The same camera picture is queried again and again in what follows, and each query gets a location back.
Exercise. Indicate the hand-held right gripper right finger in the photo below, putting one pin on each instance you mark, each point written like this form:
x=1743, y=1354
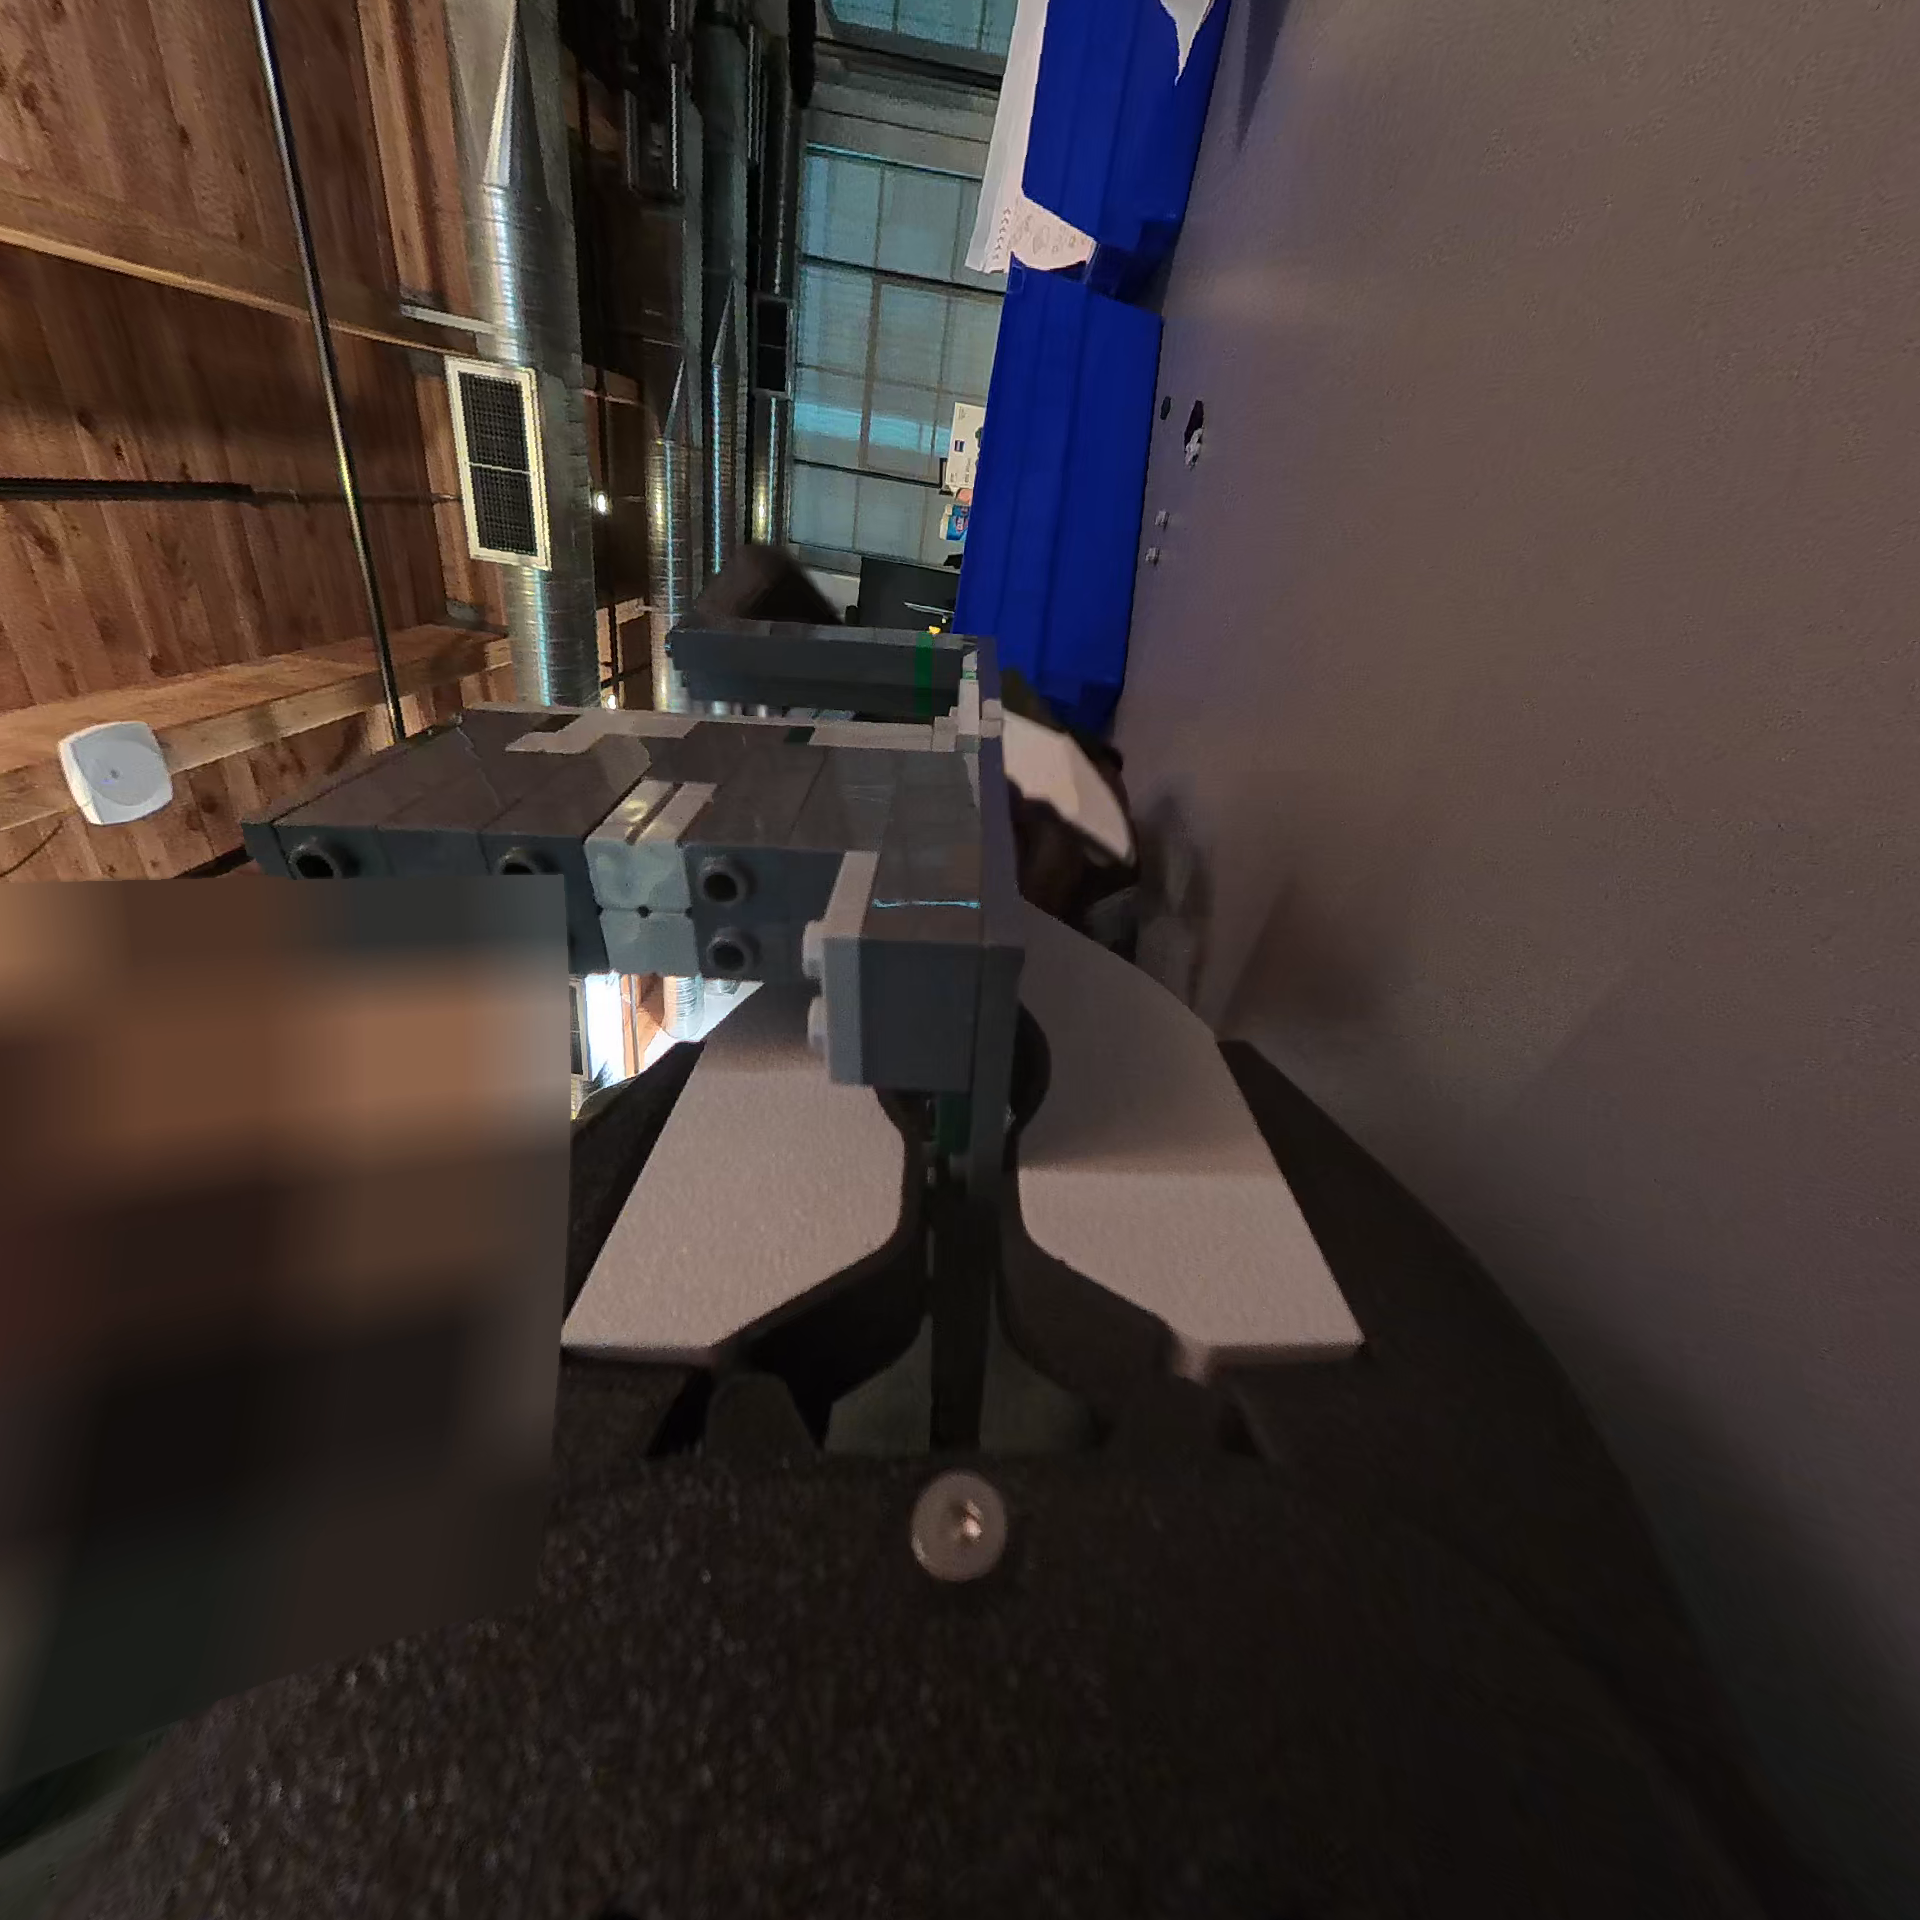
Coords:
x=1170, y=1203

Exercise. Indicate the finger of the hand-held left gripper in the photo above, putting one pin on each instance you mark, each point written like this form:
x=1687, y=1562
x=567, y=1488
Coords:
x=1071, y=780

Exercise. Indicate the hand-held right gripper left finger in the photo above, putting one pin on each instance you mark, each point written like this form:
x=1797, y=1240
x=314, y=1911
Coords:
x=720, y=1203

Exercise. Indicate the grey toy brick model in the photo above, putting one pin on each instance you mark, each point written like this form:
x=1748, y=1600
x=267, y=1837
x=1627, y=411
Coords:
x=779, y=812

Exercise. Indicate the black monitor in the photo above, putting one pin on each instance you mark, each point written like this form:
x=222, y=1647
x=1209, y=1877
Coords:
x=908, y=591

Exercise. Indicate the blue bins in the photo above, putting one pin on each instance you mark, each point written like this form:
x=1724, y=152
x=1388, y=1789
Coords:
x=1050, y=450

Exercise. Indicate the small white sign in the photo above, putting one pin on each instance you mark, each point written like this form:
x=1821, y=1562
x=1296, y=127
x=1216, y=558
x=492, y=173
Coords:
x=965, y=447

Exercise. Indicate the small black brick pieces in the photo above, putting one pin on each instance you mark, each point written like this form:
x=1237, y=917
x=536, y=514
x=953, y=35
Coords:
x=1194, y=441

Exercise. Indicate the large paned window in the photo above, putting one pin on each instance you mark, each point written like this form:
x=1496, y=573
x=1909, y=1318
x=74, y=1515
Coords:
x=887, y=346

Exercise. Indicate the white air vent grille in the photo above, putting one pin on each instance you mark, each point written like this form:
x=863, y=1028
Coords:
x=498, y=457

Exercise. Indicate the thin metal pole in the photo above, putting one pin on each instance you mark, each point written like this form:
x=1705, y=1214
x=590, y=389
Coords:
x=323, y=346

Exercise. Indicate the narrow metal air duct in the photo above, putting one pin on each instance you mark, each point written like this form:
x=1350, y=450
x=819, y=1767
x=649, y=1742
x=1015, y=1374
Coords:
x=676, y=497

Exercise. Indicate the white square wall device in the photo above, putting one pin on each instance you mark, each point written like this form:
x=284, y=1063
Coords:
x=116, y=773

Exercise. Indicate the wide metal air duct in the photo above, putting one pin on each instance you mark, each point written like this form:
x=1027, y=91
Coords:
x=525, y=227

